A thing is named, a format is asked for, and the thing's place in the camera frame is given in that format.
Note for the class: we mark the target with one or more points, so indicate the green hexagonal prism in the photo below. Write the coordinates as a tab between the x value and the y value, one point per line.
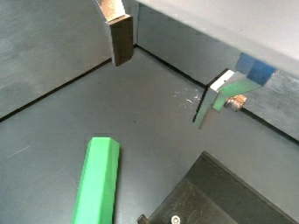
94	201

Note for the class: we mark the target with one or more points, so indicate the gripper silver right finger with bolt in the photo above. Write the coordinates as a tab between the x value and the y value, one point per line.
224	92

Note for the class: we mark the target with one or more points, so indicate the black curved cradle stand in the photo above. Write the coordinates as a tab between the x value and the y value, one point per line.
212	196

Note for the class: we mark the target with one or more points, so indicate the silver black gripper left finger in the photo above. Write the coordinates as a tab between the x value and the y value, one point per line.
118	25

